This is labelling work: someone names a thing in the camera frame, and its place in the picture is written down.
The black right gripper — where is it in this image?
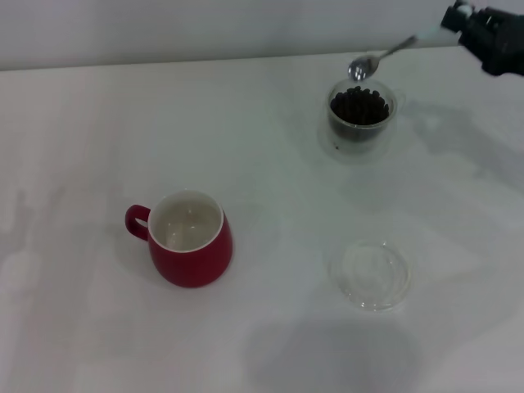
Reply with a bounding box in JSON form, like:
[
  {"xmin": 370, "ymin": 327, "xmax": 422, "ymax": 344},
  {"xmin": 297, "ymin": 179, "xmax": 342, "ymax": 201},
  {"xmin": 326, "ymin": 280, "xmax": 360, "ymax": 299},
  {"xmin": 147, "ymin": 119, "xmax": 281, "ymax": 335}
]
[{"xmin": 440, "ymin": 0, "xmax": 524, "ymax": 77}]

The pile of coffee beans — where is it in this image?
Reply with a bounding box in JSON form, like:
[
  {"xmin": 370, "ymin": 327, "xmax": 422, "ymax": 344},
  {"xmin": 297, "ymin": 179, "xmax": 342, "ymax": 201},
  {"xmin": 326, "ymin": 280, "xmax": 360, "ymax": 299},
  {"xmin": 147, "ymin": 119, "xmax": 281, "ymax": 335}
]
[{"xmin": 329, "ymin": 85, "xmax": 391, "ymax": 140}]

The double-wall glass cup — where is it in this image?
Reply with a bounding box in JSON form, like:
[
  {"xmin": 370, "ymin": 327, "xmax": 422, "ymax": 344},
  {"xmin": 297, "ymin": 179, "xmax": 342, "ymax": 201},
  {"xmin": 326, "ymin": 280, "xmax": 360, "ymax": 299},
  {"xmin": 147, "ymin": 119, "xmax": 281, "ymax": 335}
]
[{"xmin": 317, "ymin": 77, "xmax": 407, "ymax": 165}]

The red ceramic mug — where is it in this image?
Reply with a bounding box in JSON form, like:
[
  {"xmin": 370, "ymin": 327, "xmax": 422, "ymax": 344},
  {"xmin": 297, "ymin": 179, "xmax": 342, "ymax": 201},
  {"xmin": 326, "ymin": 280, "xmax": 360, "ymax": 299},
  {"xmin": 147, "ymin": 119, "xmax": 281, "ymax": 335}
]
[{"xmin": 124, "ymin": 188, "xmax": 234, "ymax": 289}]

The clear glass saucer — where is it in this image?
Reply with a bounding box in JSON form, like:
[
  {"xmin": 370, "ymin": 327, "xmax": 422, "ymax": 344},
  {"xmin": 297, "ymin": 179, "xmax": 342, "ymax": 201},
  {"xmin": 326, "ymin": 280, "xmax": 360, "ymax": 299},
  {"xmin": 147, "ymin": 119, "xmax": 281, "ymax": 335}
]
[{"xmin": 327, "ymin": 239, "xmax": 413, "ymax": 314}]

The blue-handled metal spoon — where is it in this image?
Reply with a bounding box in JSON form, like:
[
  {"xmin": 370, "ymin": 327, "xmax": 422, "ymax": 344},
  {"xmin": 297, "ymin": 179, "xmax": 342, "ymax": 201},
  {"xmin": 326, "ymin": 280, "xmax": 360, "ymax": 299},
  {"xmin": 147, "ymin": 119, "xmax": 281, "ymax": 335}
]
[{"xmin": 347, "ymin": 24, "xmax": 445, "ymax": 81}]

